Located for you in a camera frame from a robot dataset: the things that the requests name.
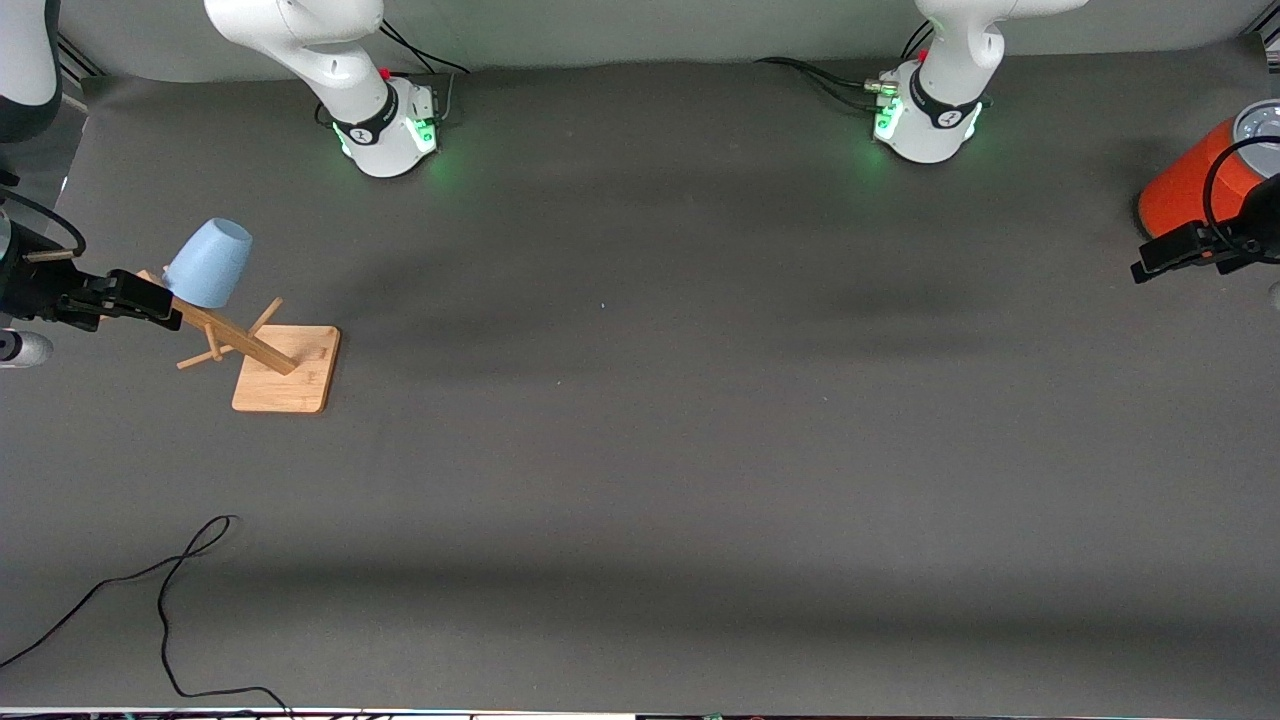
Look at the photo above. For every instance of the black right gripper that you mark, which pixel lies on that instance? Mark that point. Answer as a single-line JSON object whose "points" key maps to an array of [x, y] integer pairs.
{"points": [[28, 286]]}

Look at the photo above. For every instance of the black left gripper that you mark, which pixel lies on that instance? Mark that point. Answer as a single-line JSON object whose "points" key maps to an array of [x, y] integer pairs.
{"points": [[1243, 239]]}

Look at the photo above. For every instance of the light blue plastic cup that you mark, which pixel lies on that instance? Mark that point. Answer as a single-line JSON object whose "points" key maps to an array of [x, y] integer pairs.
{"points": [[210, 265]]}

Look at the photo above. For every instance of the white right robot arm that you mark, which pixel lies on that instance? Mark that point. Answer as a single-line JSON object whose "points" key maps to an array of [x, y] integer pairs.
{"points": [[300, 40]]}

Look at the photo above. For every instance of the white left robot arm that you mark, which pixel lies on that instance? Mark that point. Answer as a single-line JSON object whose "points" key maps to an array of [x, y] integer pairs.
{"points": [[950, 60]]}

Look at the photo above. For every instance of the wooden cup rack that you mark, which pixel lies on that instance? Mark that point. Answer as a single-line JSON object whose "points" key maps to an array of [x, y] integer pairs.
{"points": [[285, 375]]}

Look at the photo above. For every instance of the orange cylindrical can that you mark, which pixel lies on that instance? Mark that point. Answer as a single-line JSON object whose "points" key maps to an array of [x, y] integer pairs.
{"points": [[1185, 185]]}

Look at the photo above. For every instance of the dark grey table cloth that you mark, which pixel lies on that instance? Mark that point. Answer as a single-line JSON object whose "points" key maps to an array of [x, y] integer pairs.
{"points": [[640, 500]]}

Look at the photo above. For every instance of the aluminium frame rail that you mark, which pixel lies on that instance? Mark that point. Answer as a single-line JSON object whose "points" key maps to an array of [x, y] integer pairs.
{"points": [[1270, 38], [80, 60]]}

